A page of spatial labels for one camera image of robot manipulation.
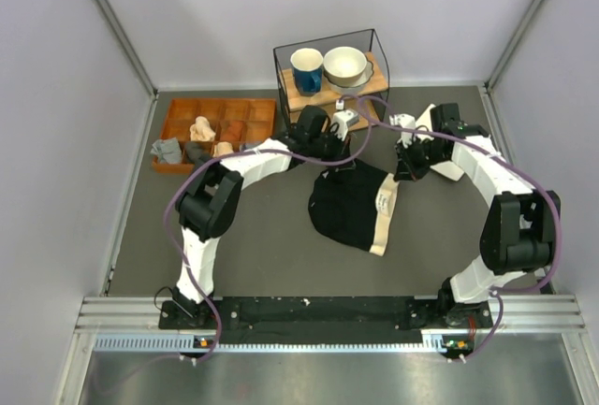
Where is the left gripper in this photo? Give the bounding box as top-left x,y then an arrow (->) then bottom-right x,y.
307,125 -> 354,170

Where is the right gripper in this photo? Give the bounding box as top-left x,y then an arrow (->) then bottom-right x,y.
393,134 -> 447,182

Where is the black underwear cream waistband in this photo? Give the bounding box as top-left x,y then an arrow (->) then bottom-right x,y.
308,160 -> 399,256

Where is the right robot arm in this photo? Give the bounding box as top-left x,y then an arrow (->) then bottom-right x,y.
388,103 -> 561,326

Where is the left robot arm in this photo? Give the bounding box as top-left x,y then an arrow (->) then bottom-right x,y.
159,106 -> 359,329

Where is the white square plate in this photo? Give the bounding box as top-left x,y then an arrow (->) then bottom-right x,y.
414,103 -> 489,181

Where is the white scalloped dish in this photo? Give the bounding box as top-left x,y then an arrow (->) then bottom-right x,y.
325,61 -> 373,94

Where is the cream ceramic bowl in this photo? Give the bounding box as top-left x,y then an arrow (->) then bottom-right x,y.
324,46 -> 368,86

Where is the blue striped rolled cloth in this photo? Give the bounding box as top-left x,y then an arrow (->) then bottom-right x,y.
240,142 -> 260,151

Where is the blue ceramic mug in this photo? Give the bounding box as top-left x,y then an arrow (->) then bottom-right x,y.
290,48 -> 324,96

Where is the orange rolled cloth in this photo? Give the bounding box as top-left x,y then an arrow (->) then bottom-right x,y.
220,120 -> 245,142

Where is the cream rolled cloth lower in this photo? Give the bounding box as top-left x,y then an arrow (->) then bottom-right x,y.
212,141 -> 235,157

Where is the cream rolled cloth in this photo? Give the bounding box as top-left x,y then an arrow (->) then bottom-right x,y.
189,116 -> 216,142
212,141 -> 235,157

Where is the cream rolled cloth upper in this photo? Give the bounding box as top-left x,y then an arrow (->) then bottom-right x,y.
189,116 -> 216,142

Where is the dark grey rolled cloth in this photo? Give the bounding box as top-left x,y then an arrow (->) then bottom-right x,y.
184,141 -> 210,165

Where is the wooden compartment organizer tray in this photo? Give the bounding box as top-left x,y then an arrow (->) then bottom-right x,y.
152,98 -> 276,174

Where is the grey striped rolled cloth left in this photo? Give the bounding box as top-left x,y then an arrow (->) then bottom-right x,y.
151,137 -> 183,165

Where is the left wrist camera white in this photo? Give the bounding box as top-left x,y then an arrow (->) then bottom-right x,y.
329,99 -> 360,141

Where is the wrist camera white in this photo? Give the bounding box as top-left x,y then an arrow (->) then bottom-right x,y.
388,113 -> 416,147
329,99 -> 360,141

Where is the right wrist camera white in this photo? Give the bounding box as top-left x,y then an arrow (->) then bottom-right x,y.
388,113 -> 416,147

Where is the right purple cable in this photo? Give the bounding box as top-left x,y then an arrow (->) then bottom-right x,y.
355,95 -> 562,364

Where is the purple cable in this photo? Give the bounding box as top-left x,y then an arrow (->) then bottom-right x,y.
355,95 -> 562,364
163,94 -> 392,369

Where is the black wire wooden shelf rack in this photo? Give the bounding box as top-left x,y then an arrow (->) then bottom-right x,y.
273,28 -> 389,127

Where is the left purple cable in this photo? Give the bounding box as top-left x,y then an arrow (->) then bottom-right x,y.
163,94 -> 392,369

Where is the aluminium frame rail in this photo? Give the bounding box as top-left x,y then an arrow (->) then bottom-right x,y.
76,295 -> 586,335

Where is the grey slotted cable duct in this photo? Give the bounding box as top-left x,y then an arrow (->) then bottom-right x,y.
94,334 -> 472,354

